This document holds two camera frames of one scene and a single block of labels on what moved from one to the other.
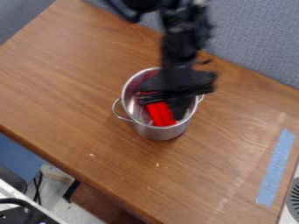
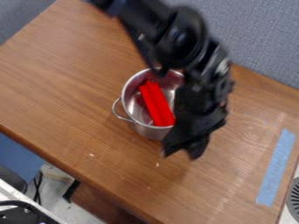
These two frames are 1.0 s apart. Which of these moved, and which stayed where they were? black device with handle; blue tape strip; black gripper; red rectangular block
Moved: black gripper
Stayed: red rectangular block; black device with handle; blue tape strip
